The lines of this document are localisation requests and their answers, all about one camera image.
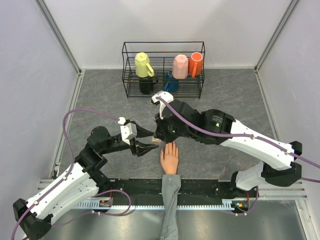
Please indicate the pink faceted mug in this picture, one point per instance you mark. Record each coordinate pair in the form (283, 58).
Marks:
(180, 67)

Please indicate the yellow faceted mug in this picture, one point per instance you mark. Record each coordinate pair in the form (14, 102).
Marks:
(143, 68)

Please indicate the blue mug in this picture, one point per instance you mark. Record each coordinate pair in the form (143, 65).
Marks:
(170, 83)

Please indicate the orange mug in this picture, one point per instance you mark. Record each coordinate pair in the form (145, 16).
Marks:
(195, 64)

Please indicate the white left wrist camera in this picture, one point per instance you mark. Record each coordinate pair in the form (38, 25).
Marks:
(128, 130)

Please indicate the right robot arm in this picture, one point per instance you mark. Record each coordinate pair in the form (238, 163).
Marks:
(277, 166)

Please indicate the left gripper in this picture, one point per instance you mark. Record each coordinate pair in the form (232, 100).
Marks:
(139, 148)

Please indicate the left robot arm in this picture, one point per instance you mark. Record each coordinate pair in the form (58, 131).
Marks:
(82, 179)

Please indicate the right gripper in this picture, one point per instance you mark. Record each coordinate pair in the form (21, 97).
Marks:
(161, 132)

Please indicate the black mug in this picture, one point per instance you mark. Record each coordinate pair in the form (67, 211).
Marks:
(146, 84)

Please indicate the mannequin hand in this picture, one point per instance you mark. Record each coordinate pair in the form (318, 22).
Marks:
(169, 158)

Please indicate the black wire rack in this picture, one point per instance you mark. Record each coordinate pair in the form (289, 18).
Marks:
(161, 56)

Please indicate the grey sleeved forearm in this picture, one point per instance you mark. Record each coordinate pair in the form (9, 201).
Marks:
(170, 205)

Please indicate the glitter nail polish bottle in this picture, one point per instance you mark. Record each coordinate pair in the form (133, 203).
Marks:
(155, 140)

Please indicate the grey slotted cable duct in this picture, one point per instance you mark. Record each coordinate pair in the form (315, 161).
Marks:
(98, 205)

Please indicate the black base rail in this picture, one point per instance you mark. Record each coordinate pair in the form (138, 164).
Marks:
(184, 192)

